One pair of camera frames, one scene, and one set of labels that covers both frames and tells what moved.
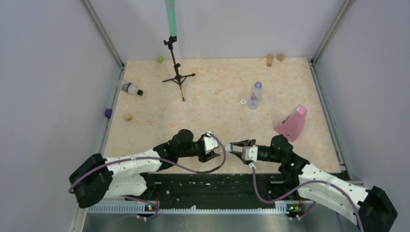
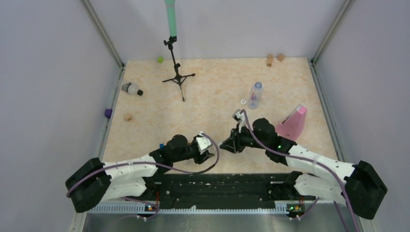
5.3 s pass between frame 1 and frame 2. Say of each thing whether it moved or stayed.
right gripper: moved
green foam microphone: stayed
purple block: stayed
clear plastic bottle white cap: stayed
